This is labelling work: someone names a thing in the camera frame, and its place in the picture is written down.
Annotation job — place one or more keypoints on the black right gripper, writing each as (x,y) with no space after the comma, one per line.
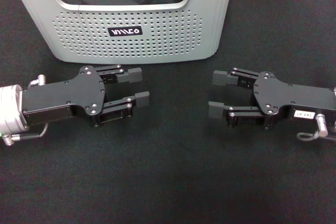
(283,100)

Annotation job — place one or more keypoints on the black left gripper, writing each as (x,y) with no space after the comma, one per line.
(65,98)

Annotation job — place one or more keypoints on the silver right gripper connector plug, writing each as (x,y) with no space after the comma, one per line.
(322,127)

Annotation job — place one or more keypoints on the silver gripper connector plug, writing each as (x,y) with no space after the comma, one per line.
(322,127)
(40,79)

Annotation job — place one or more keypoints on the grey perforated plastic storage basket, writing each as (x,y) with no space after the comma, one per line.
(170,43)

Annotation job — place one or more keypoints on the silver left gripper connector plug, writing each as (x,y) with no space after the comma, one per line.
(40,79)

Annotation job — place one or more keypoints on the black tablecloth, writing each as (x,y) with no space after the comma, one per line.
(168,171)

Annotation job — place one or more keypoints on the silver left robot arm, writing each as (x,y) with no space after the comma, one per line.
(10,108)

